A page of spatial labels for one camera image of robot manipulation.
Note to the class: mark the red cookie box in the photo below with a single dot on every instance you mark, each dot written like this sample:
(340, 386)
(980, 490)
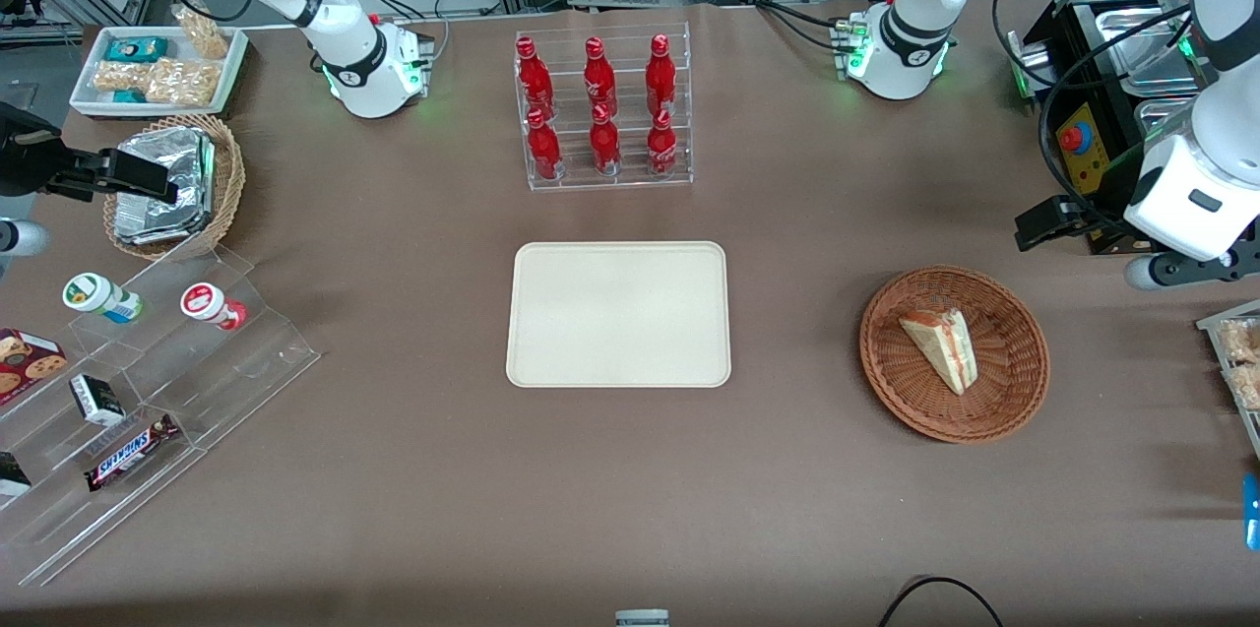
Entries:
(25, 366)

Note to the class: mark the small teal snack pack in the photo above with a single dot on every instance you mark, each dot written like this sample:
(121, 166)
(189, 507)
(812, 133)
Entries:
(129, 95)

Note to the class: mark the white plastic snack tray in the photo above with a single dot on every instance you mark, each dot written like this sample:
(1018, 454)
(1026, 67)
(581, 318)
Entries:
(87, 97)

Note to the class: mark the green lid yogurt cup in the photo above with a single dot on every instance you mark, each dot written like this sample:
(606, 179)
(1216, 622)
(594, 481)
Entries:
(94, 295)

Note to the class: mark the red lid yogurt cup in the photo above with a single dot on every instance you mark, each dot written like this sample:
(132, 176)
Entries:
(207, 302)

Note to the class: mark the clear bag of crackers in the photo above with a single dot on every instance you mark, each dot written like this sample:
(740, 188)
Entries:
(123, 76)
(202, 31)
(182, 82)

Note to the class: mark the small shiny metal device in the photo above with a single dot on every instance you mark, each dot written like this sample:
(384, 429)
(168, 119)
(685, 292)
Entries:
(1024, 66)

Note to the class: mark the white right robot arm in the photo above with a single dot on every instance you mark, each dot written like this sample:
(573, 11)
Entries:
(335, 27)

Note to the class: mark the red cola bottle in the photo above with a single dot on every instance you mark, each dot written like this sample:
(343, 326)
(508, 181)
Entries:
(661, 76)
(535, 81)
(544, 150)
(598, 81)
(661, 150)
(604, 145)

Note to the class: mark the beige rectangular tray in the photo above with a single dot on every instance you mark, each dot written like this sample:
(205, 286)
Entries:
(618, 314)

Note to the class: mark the teal snack box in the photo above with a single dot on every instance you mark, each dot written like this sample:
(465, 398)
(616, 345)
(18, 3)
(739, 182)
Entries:
(136, 49)

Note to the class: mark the red emergency stop button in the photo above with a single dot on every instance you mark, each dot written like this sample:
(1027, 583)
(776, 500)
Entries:
(1075, 138)

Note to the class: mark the blue plastic object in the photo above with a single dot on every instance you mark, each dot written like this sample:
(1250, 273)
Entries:
(1252, 509)

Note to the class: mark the small black white box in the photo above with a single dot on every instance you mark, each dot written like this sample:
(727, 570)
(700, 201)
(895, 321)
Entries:
(96, 401)

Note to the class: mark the brown round wicker basket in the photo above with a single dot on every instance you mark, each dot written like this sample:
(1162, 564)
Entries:
(1014, 381)

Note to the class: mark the clear bag of snacks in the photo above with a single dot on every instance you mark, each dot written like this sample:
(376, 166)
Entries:
(1246, 387)
(1242, 340)

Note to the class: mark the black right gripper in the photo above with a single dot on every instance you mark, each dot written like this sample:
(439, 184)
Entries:
(28, 162)

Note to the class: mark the large steel pan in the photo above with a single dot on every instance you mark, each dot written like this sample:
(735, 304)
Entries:
(1132, 36)

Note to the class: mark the grey edged snack tray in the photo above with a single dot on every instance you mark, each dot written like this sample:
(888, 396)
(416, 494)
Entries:
(1213, 324)

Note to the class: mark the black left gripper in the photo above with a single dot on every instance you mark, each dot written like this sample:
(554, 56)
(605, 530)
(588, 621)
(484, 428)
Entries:
(1081, 215)

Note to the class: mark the clear acrylic stepped shelf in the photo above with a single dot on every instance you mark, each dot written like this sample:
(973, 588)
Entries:
(246, 361)

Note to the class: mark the clear acrylic bottle rack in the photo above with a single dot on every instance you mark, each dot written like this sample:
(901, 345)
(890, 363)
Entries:
(610, 185)

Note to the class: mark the black snack pack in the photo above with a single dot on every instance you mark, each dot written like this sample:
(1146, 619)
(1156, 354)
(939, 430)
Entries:
(12, 474)

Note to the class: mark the light tan wicker basket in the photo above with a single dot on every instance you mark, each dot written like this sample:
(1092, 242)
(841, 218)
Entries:
(228, 184)

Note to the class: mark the snickers chocolate bar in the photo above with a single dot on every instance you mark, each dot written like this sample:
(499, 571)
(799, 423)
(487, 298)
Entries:
(130, 455)

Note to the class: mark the black food warmer cabinet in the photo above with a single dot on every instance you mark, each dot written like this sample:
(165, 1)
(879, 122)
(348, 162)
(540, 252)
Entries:
(1073, 86)

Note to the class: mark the silver foil pack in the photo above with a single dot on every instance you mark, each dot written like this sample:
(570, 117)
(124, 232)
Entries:
(187, 150)

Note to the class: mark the triangular sandwich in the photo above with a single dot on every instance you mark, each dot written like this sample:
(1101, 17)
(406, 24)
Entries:
(940, 346)

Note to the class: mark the small grey label block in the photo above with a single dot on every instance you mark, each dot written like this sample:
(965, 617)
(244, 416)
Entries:
(642, 618)

